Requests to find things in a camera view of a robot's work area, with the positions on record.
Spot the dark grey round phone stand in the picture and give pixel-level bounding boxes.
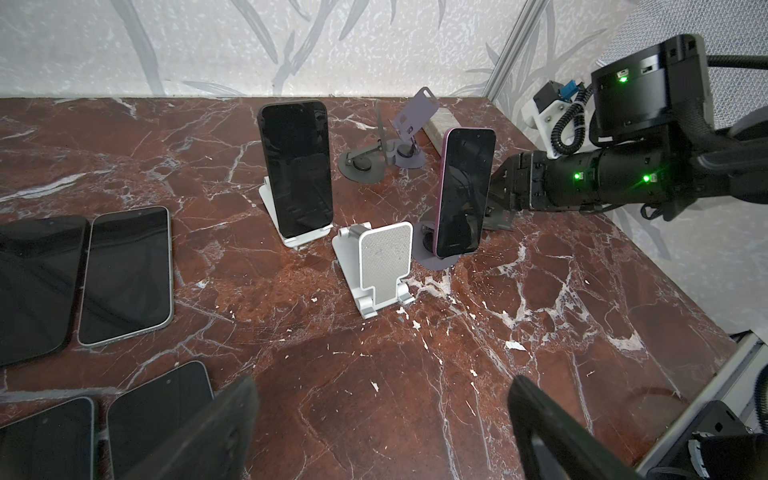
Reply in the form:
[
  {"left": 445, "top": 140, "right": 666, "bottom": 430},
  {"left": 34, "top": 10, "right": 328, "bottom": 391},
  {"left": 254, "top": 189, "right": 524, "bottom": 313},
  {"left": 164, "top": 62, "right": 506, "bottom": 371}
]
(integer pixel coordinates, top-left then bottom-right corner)
[{"left": 385, "top": 86, "right": 440, "bottom": 169}]

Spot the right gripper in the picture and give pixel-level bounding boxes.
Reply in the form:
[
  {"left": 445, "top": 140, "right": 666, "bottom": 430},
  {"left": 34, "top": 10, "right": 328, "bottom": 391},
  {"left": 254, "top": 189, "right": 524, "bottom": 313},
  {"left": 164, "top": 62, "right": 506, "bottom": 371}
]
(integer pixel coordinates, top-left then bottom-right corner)
[{"left": 488, "top": 151, "right": 557, "bottom": 212}]

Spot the grey round stand right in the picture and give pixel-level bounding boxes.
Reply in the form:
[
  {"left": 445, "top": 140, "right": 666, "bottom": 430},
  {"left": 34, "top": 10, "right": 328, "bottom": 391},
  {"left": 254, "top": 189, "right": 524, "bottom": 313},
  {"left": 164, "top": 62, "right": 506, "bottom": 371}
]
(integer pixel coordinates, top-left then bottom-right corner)
[{"left": 412, "top": 210, "right": 481, "bottom": 271}]

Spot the purple edged phone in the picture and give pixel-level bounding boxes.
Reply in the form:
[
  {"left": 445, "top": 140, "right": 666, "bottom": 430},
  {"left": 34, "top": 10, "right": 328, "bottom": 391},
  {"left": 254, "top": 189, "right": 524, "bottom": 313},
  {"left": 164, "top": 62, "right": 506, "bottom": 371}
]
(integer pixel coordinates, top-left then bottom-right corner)
[{"left": 436, "top": 127, "right": 496, "bottom": 237}]

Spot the black phone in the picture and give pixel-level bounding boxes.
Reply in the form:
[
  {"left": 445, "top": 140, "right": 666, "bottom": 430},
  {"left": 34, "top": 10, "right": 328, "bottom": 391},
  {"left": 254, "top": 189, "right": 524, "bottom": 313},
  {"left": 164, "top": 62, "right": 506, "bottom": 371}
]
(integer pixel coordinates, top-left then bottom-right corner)
[
  {"left": 257, "top": 100, "right": 334, "bottom": 230},
  {"left": 1, "top": 397, "right": 97, "bottom": 479},
  {"left": 107, "top": 360, "right": 213, "bottom": 479},
  {"left": 1, "top": 215, "right": 90, "bottom": 367}
]

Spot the grey angled phone stand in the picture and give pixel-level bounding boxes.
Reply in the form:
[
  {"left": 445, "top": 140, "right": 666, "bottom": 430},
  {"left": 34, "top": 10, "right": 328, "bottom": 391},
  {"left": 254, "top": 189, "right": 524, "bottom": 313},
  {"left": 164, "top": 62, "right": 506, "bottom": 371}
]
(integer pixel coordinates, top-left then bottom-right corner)
[{"left": 337, "top": 104, "right": 387, "bottom": 185}]

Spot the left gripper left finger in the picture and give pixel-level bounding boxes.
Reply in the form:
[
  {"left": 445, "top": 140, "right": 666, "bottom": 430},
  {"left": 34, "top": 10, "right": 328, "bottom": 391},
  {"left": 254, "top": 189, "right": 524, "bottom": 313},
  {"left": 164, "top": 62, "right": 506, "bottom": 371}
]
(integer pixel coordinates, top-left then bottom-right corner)
[{"left": 126, "top": 376, "right": 260, "bottom": 479}]

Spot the white phone stand back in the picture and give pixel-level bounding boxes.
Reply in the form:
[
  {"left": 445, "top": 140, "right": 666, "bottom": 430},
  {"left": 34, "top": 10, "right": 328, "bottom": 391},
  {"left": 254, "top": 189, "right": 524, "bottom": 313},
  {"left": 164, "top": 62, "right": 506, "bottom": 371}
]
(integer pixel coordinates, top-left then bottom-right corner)
[{"left": 258, "top": 176, "right": 333, "bottom": 249}]

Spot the grey rectangular block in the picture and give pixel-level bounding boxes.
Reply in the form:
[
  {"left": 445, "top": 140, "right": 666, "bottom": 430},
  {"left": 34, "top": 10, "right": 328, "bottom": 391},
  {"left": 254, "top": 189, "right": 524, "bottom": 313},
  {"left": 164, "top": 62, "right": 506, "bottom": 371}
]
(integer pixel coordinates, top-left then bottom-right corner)
[{"left": 422, "top": 107, "right": 461, "bottom": 155}]

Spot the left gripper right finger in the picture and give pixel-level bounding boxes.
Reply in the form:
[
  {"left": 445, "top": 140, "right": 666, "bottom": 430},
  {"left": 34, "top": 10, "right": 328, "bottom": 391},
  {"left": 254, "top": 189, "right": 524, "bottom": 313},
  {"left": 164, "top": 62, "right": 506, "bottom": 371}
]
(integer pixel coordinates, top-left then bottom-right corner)
[{"left": 507, "top": 375, "right": 640, "bottom": 479}]

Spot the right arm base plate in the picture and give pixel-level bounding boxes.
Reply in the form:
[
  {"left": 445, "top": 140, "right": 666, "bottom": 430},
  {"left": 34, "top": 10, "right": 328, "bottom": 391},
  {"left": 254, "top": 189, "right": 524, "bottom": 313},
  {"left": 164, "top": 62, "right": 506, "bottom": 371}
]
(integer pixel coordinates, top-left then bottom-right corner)
[{"left": 646, "top": 400, "right": 767, "bottom": 479}]

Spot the white framed phone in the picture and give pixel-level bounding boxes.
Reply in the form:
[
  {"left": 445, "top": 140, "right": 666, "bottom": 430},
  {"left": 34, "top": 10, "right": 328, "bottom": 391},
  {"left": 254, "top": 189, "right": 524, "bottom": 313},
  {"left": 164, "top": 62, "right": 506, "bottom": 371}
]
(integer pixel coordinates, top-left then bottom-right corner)
[{"left": 77, "top": 206, "right": 174, "bottom": 347}]

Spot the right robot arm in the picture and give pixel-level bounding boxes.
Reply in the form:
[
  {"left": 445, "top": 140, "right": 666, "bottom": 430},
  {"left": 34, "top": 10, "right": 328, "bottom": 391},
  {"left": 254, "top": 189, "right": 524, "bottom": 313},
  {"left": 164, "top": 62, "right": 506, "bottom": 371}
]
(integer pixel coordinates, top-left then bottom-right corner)
[{"left": 485, "top": 34, "right": 767, "bottom": 230}]

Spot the white phone stand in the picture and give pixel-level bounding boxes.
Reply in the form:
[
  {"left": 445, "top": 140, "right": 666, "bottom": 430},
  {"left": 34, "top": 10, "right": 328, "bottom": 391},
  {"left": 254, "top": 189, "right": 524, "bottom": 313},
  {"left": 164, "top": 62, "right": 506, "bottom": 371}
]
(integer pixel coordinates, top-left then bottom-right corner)
[
  {"left": 332, "top": 222, "right": 415, "bottom": 319},
  {"left": 258, "top": 176, "right": 333, "bottom": 249}
]

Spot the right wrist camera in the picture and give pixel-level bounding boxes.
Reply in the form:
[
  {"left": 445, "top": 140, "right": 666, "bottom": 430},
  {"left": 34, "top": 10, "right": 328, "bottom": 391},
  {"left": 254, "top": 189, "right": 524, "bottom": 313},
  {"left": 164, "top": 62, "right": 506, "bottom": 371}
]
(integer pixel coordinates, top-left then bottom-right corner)
[{"left": 521, "top": 80, "right": 593, "bottom": 160}]

